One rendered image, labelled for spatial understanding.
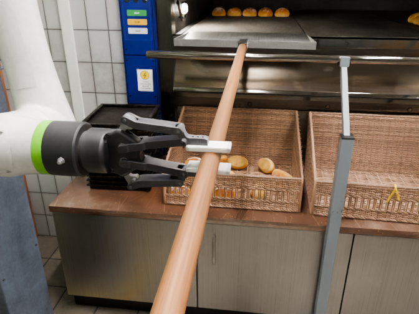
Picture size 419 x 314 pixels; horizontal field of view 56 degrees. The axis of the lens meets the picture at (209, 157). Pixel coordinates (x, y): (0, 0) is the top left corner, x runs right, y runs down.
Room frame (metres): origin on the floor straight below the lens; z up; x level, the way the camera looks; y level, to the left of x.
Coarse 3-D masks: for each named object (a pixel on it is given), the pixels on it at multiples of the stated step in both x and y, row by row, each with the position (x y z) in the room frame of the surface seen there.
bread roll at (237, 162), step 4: (232, 156) 1.70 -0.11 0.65; (236, 156) 1.69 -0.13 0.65; (240, 156) 1.69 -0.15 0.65; (228, 160) 1.69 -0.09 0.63; (232, 160) 1.69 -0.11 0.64; (236, 160) 1.68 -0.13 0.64; (240, 160) 1.68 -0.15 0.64; (244, 160) 1.67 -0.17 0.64; (232, 164) 1.67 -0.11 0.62; (236, 164) 1.67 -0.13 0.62; (240, 164) 1.66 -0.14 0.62; (244, 164) 1.66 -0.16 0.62; (236, 168) 1.67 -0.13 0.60; (240, 168) 1.66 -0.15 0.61
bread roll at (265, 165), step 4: (260, 160) 1.68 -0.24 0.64; (264, 160) 1.66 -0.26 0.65; (268, 160) 1.65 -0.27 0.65; (260, 164) 1.66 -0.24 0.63; (264, 164) 1.65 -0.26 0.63; (268, 164) 1.63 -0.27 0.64; (272, 164) 1.63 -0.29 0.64; (260, 168) 1.65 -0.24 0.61; (264, 168) 1.63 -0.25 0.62; (268, 168) 1.62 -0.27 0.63; (272, 168) 1.62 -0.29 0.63; (264, 172) 1.63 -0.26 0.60; (268, 172) 1.62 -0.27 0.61
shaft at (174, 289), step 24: (240, 48) 1.39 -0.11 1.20; (240, 72) 1.10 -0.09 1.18; (216, 120) 0.70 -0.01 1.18; (216, 168) 0.52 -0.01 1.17; (192, 192) 0.45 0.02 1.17; (192, 216) 0.39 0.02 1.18; (192, 240) 0.35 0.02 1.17; (168, 264) 0.31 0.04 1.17; (192, 264) 0.32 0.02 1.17; (168, 288) 0.27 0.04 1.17; (168, 312) 0.25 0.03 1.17
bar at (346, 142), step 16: (400, 64) 1.39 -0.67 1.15; (416, 64) 1.38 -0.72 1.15; (352, 144) 1.18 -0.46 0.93; (336, 160) 1.22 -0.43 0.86; (336, 176) 1.19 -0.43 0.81; (336, 192) 1.18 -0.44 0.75; (336, 208) 1.18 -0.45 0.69; (336, 224) 1.18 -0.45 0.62; (336, 240) 1.18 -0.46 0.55; (320, 272) 1.20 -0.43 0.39; (320, 288) 1.18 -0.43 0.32; (320, 304) 1.18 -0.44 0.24
